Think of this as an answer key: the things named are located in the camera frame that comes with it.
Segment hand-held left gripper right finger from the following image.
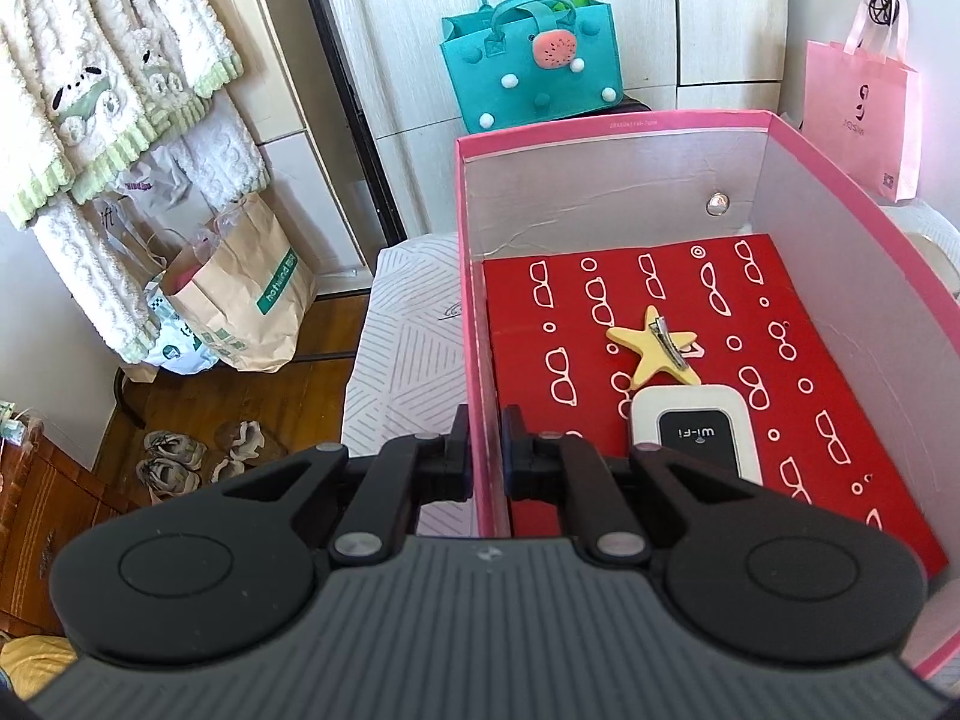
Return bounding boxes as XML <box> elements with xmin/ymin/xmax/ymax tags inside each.
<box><xmin>501</xmin><ymin>403</ymin><xmax>755</xmax><ymax>568</ymax></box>

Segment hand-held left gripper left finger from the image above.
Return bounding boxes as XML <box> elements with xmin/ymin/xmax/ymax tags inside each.
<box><xmin>221</xmin><ymin>403</ymin><xmax>476</xmax><ymax>568</ymax></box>

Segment yellow star hair clip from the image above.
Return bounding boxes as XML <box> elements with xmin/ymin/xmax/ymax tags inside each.
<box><xmin>606</xmin><ymin>305</ymin><xmax>702</xmax><ymax>391</ymax></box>

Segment white pocket router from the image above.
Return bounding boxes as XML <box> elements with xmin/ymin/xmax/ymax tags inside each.
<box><xmin>627</xmin><ymin>384</ymin><xmax>764</xmax><ymax>485</ymax></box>

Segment pink cardboard box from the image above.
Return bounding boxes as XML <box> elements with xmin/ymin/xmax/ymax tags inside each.
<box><xmin>454</xmin><ymin>109</ymin><xmax>960</xmax><ymax>680</ymax></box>

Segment brown fur-lined slipper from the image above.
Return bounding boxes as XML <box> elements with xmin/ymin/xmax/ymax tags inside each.
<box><xmin>210</xmin><ymin>454</ymin><xmax>260</xmax><ymax>485</ymax></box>
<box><xmin>216</xmin><ymin>420</ymin><xmax>287</xmax><ymax>458</ymax></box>

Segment red eyeglass-print paper liner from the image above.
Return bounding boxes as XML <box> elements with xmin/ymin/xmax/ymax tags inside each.
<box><xmin>481</xmin><ymin>234</ymin><xmax>950</xmax><ymax>578</ymax></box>

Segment grey sneaker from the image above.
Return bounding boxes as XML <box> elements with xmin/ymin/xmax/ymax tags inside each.
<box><xmin>142</xmin><ymin>429</ymin><xmax>207</xmax><ymax>466</ymax></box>
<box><xmin>136</xmin><ymin>457</ymin><xmax>202</xmax><ymax>497</ymax></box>

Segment brown paper bag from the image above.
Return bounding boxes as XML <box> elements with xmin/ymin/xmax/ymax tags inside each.
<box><xmin>161</xmin><ymin>191</ymin><xmax>320</xmax><ymax>374</ymax></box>

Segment green-print plastic bag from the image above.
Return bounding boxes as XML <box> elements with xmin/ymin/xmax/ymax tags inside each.
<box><xmin>146</xmin><ymin>281</ymin><xmax>218</xmax><ymax>376</ymax></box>

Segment black clothes rack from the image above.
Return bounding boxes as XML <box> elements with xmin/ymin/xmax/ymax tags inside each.
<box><xmin>112</xmin><ymin>367</ymin><xmax>151</xmax><ymax>428</ymax></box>

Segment teal felt tote bag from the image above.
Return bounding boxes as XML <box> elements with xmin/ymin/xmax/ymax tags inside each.
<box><xmin>439</xmin><ymin>0</ymin><xmax>623</xmax><ymax>134</ymax></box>

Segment white plastic bag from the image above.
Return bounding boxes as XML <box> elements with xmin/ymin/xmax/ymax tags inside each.
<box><xmin>94</xmin><ymin>150</ymin><xmax>200</xmax><ymax>218</ymax></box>

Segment white paper bag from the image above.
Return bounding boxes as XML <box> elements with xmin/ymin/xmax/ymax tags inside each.
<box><xmin>97</xmin><ymin>199</ymin><xmax>170</xmax><ymax>293</ymax></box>

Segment brown wooden cabinet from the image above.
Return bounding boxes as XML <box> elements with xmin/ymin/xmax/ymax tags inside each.
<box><xmin>0</xmin><ymin>420</ymin><xmax>143</xmax><ymax>638</ymax></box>

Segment cream round container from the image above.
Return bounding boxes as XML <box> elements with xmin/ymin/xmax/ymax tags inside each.
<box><xmin>907</xmin><ymin>229</ymin><xmax>960</xmax><ymax>301</ymax></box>

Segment white wooden wardrobe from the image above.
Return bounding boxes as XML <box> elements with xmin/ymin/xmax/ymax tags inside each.
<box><xmin>311</xmin><ymin>0</ymin><xmax>788</xmax><ymax>241</ymax></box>

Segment pink tote bag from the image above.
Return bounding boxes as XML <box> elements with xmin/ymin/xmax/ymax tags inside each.
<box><xmin>805</xmin><ymin>0</ymin><xmax>922</xmax><ymax>201</ymax></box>

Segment yellow patterned cloth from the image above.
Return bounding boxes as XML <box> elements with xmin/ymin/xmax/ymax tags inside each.
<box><xmin>0</xmin><ymin>634</ymin><xmax>76</xmax><ymax>698</ymax></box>

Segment cream puppy plush garment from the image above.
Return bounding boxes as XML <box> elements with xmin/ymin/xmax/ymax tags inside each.
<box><xmin>0</xmin><ymin>0</ymin><xmax>245</xmax><ymax>230</ymax></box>

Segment black door frame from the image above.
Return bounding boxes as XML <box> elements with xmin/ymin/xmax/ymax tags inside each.
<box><xmin>292</xmin><ymin>0</ymin><xmax>406</xmax><ymax>241</ymax></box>

